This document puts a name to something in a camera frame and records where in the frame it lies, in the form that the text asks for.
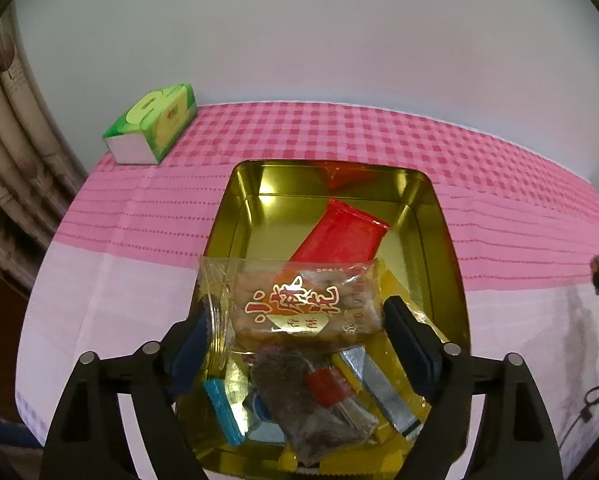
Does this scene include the clear bag fried snacks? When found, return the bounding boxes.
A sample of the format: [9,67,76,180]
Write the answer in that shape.
[198,256,386,356]

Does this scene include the black cable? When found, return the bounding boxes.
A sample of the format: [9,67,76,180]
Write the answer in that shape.
[559,383,599,451]

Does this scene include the gold and maroon toffee tin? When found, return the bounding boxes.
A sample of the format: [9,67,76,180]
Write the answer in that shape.
[177,160,470,479]

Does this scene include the pink checkered tablecloth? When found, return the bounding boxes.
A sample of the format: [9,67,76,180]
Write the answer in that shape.
[14,101,599,480]

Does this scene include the green tissue box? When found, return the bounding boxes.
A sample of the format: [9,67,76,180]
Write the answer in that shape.
[102,84,198,166]

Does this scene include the beige patterned curtain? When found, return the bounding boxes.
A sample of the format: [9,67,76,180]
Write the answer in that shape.
[0,6,88,291]

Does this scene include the yellow snack packet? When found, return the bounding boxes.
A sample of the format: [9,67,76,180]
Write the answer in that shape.
[329,259,448,443]

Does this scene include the grey sesame snack packet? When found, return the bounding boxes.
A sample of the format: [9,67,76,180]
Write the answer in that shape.
[251,349,379,466]

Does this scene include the red snack packet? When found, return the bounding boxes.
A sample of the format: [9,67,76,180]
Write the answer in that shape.
[291,198,391,263]

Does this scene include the small blue candy packet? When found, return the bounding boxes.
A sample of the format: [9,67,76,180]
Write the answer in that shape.
[203,378,274,448]

